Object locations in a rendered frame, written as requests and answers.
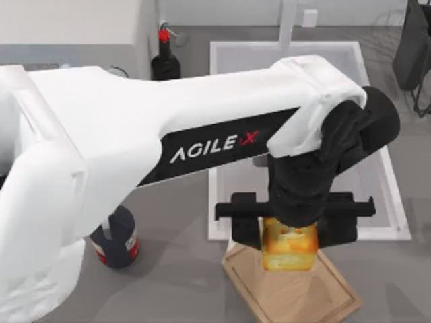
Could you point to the white wall socket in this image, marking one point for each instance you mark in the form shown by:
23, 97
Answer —
309, 18

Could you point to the dark blue bottle red label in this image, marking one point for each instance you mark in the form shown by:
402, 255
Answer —
118, 242

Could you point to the golden toasted bread loaf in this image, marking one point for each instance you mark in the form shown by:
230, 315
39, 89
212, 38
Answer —
289, 250

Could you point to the black metal rack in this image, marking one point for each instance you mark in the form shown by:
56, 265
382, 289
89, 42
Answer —
415, 43

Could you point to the white cabinet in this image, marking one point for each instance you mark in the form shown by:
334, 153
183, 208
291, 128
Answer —
84, 27

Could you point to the white sink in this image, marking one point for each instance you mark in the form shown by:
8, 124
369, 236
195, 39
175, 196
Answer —
235, 64

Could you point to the wooden cutting board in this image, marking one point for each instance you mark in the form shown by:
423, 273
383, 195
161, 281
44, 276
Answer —
303, 297

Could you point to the dark bottle with red cap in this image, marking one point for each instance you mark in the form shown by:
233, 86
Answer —
165, 65

